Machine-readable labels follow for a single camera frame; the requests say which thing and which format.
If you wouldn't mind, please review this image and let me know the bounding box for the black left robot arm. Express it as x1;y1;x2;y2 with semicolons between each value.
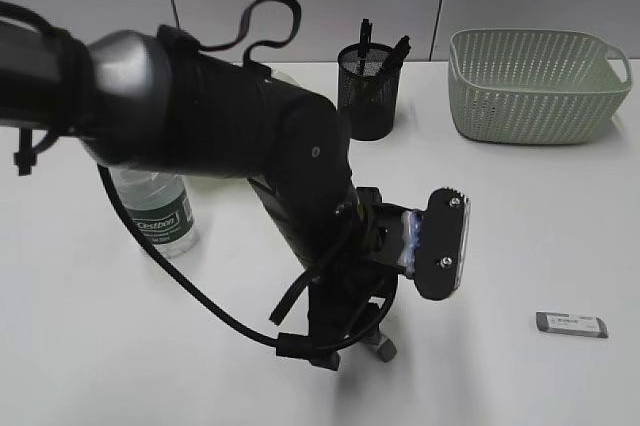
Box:
1;2;398;370

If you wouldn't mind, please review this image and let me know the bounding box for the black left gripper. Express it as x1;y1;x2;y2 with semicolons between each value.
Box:
272;185;406;372

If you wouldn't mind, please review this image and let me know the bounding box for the black marker pen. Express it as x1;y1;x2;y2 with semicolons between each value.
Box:
357;18;373;76
380;35;411;75

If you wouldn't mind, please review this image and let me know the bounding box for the pale green woven basket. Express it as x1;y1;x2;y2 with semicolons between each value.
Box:
448;28;634;146

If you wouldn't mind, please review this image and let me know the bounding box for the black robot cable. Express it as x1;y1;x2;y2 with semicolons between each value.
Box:
97;0;396;360

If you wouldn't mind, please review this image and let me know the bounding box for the grey white eraser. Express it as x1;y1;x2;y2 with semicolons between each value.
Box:
535;311;609;339
360;330;397;363

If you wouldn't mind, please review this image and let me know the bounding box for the clear water bottle green label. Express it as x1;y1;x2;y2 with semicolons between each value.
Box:
109;168;199;258

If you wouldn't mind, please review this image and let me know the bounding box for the black mesh pen holder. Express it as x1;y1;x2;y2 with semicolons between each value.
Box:
337;43;401;141

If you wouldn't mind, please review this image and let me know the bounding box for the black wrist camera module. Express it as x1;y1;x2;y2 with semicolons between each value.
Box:
397;188;471;301

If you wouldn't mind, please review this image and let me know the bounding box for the pale green wavy plate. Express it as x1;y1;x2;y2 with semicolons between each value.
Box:
271;68;300;87

